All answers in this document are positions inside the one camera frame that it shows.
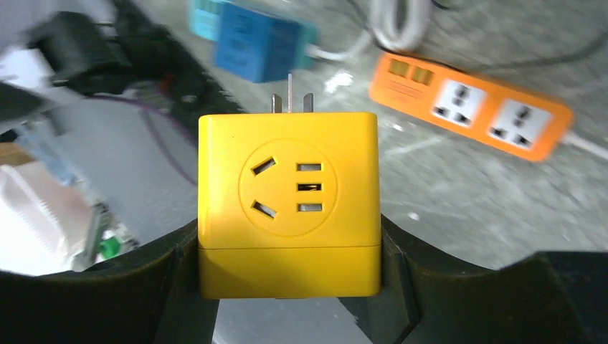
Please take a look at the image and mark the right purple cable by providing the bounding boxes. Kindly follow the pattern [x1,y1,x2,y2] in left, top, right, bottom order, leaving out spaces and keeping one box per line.
[92,92,199,187]

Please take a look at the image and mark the teal power strip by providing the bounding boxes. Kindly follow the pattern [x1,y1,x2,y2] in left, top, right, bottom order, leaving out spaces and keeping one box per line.
[186,0,318,69]

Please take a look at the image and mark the white cable of orange strip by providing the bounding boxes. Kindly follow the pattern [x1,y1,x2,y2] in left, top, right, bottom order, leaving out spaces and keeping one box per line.
[369,0,608,160]

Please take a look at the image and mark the blue cube socket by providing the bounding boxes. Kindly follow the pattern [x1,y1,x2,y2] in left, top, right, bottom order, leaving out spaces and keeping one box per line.
[213,3,303,83]

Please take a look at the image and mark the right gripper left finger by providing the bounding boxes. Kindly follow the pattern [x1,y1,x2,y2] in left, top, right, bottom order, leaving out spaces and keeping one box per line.
[1,222,219,343]

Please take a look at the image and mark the orange power strip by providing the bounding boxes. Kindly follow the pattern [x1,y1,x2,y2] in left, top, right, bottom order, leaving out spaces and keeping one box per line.
[369,53,574,161]

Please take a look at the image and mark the thin black adapter cable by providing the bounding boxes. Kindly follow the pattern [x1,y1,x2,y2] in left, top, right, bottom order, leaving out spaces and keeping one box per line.
[346,0,608,75]

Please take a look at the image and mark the yellow cube socket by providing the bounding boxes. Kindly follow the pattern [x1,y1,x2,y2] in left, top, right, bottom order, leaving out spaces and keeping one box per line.
[197,94,381,300]

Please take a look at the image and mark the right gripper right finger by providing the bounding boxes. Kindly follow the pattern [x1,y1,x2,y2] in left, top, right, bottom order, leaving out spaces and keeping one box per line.
[341,218,607,343]

